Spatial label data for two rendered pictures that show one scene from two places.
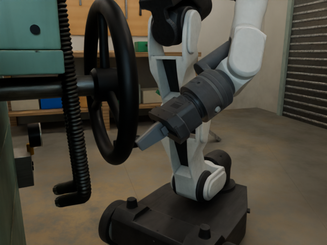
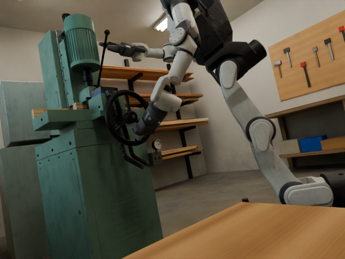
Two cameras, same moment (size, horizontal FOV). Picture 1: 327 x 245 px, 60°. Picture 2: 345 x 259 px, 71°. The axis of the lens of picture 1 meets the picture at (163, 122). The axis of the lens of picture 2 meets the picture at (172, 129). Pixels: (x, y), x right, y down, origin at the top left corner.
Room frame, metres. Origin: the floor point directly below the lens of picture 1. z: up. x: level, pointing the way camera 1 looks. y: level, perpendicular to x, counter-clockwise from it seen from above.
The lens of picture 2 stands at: (0.23, -1.08, 0.60)
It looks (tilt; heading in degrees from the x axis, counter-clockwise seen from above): 5 degrees up; 68
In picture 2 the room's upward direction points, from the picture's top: 11 degrees counter-clockwise
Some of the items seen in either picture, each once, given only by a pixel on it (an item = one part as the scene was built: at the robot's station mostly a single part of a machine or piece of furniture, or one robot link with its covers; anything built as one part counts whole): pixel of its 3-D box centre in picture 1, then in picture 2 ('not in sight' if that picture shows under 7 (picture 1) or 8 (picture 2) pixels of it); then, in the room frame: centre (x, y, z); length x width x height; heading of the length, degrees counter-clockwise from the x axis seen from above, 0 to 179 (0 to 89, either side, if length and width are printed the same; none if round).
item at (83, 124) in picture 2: not in sight; (101, 127); (0.39, 0.36, 0.82); 0.40 x 0.21 x 0.04; 25
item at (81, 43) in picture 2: not in sight; (82, 45); (0.36, 0.41, 1.35); 0.18 x 0.18 x 0.31
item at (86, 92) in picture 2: not in sight; (89, 96); (0.36, 0.43, 1.03); 0.14 x 0.07 x 0.09; 115
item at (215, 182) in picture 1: (198, 179); (302, 192); (1.23, -0.16, 0.28); 0.21 x 0.20 x 0.13; 145
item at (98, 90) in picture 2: not in sight; (106, 92); (0.43, 0.23, 0.99); 0.13 x 0.11 x 0.06; 25
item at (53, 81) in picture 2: not in sight; (66, 89); (0.24, 0.67, 1.16); 0.22 x 0.22 x 0.72; 25
